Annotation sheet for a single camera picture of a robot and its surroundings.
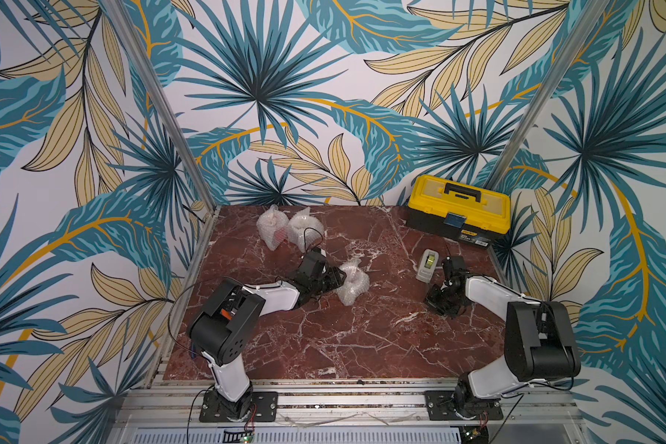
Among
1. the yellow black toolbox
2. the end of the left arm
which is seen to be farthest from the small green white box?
the end of the left arm

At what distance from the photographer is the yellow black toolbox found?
987 mm

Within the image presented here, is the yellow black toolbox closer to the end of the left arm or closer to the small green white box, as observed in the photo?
the small green white box
